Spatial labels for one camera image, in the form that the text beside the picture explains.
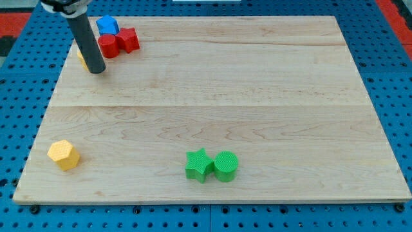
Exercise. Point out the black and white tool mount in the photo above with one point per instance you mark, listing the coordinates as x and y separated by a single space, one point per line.
67 8

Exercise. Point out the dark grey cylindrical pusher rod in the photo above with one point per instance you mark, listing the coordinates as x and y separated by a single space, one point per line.
87 43

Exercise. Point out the yellow heart block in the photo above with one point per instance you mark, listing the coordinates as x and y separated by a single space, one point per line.
82 61

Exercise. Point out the red cylinder block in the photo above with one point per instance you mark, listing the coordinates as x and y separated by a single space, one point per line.
108 45

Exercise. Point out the red star block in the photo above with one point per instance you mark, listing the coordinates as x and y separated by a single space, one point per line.
127 40

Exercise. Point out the yellow hexagon block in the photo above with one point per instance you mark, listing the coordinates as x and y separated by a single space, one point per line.
64 154

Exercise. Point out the light wooden board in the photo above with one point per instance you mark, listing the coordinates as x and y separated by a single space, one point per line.
282 93

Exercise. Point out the green star block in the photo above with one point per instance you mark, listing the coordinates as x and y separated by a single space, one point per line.
199 165

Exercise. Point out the green cylinder block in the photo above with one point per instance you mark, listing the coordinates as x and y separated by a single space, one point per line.
225 166

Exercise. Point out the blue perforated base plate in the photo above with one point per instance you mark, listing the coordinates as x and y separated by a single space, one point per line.
35 44

